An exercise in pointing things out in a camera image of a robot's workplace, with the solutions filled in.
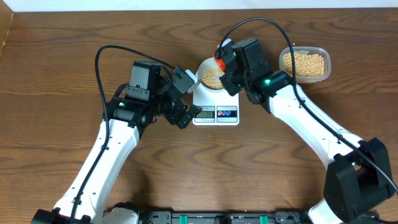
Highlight orange measuring scoop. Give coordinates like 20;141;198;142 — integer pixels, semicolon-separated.
213;55;226;71

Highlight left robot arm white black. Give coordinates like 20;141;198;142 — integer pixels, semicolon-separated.
32;60;201;224

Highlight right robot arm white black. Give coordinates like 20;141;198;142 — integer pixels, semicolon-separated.
214;38;397;223

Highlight soybeans in bowl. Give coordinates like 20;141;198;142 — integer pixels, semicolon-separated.
201;67;224;90

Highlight white digital kitchen scale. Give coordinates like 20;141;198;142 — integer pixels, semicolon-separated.
193;83;239;126

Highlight grey white bowl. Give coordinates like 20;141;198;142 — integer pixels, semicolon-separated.
196;58;224;90

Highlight yellow soybeans in container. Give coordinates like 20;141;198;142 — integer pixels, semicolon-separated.
282;52;325;77

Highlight clear plastic container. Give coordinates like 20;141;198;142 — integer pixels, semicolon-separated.
293;47;331;83

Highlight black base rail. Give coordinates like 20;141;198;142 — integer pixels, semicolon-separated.
138;211;311;224

